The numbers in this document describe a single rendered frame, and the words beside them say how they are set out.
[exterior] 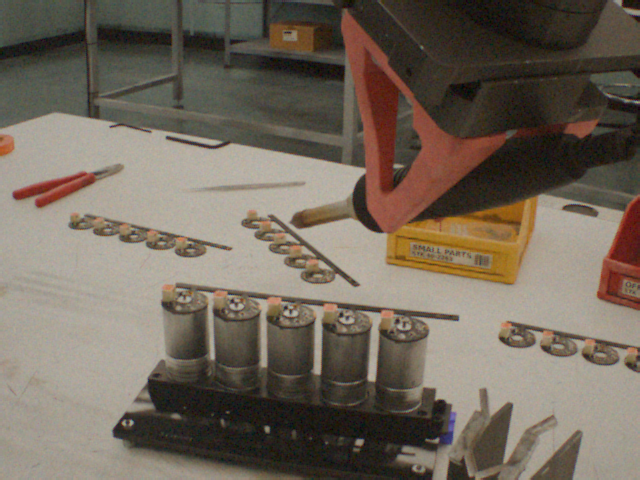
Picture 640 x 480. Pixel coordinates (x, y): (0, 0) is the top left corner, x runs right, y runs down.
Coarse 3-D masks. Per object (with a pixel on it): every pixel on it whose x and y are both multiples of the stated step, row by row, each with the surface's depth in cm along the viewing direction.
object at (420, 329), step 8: (400, 320) 42; (416, 320) 42; (392, 328) 41; (416, 328) 42; (424, 328) 42; (384, 336) 41; (392, 336) 41; (408, 336) 41; (416, 336) 41; (424, 336) 41
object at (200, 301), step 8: (176, 296) 44; (192, 296) 44; (200, 296) 44; (168, 304) 43; (176, 304) 43; (184, 304) 43; (192, 304) 43; (200, 304) 43; (176, 312) 43; (184, 312) 43; (192, 312) 43
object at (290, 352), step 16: (272, 336) 42; (288, 336) 42; (304, 336) 42; (272, 352) 43; (288, 352) 42; (304, 352) 42; (272, 368) 43; (288, 368) 42; (304, 368) 43; (272, 384) 43; (288, 384) 43; (304, 384) 43
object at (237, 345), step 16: (240, 304) 43; (224, 320) 42; (256, 320) 43; (224, 336) 43; (240, 336) 42; (256, 336) 43; (224, 352) 43; (240, 352) 43; (256, 352) 43; (224, 368) 43; (240, 368) 43; (256, 368) 44; (224, 384) 44; (240, 384) 43; (256, 384) 44
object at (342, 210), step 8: (344, 200) 35; (312, 208) 37; (320, 208) 37; (328, 208) 36; (336, 208) 35; (344, 208) 35; (352, 208) 34; (296, 216) 38; (304, 216) 38; (312, 216) 37; (320, 216) 37; (328, 216) 36; (336, 216) 36; (344, 216) 35; (352, 216) 34; (296, 224) 38; (304, 224) 38; (312, 224) 37; (320, 224) 37
